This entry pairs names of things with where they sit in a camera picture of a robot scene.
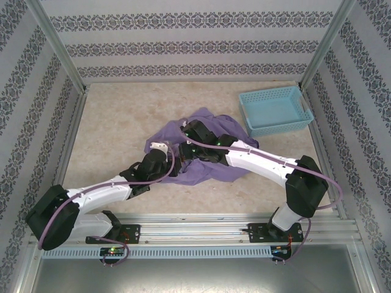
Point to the purple t-shirt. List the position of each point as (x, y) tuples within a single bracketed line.
[(214, 172)]

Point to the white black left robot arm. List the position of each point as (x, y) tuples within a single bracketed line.
[(100, 192)]

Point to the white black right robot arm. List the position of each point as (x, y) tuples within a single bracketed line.
[(259, 161)]

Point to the teal perforated plastic basket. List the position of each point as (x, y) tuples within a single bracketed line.
[(272, 111)]

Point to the small circuit board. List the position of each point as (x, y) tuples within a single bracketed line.
[(281, 249), (111, 251)]

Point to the grey metal sheet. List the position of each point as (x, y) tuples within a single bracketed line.
[(195, 274)]

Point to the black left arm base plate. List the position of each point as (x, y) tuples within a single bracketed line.
[(131, 232)]

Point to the aluminium mounting rail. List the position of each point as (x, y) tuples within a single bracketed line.
[(195, 227)]

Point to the aluminium side rail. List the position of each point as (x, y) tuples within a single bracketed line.
[(68, 149), (323, 146)]

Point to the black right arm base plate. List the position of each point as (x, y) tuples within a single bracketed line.
[(256, 233)]

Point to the aluminium frame post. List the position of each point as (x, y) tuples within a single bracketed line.
[(328, 42), (58, 45)]

